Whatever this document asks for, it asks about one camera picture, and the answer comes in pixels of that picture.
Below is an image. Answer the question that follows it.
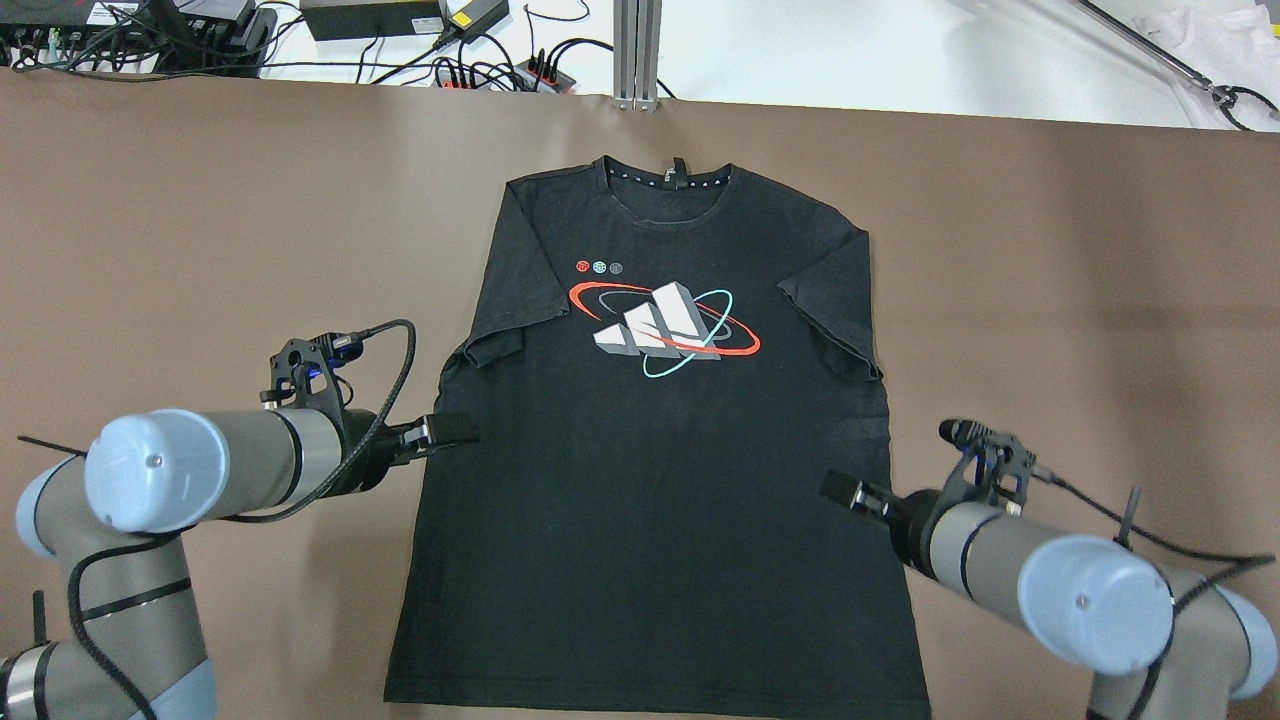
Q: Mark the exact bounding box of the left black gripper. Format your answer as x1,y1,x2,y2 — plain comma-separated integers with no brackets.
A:
340,414,479,495

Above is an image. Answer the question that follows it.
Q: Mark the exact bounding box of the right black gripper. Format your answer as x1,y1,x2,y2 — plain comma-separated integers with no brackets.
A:
820,470,941,577

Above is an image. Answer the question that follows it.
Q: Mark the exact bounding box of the black printed t-shirt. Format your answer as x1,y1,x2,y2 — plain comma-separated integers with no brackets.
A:
384,156,931,719

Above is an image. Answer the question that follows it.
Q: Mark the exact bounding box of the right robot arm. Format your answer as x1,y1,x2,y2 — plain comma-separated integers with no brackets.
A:
820,471,1277,719

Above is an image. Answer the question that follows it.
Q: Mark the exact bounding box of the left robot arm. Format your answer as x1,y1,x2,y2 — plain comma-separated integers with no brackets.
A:
3,409,477,719

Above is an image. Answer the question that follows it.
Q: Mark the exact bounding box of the red power strip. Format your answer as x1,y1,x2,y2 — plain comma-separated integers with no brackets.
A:
415,59,579,94

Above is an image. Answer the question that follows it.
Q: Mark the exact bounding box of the black power adapter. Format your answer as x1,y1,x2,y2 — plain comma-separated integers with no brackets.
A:
298,1,444,41

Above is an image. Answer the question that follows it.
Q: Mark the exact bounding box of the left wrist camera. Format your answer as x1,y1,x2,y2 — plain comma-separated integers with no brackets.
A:
259,332,364,413

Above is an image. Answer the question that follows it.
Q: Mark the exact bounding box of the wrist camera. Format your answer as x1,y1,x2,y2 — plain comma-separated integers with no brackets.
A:
938,418,1055,514
259,332,364,413

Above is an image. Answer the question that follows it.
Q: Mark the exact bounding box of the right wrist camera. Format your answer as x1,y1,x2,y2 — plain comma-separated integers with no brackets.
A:
938,418,1055,514

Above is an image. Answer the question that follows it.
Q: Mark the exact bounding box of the aluminium frame post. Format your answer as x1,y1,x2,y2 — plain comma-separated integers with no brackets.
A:
612,0,662,111

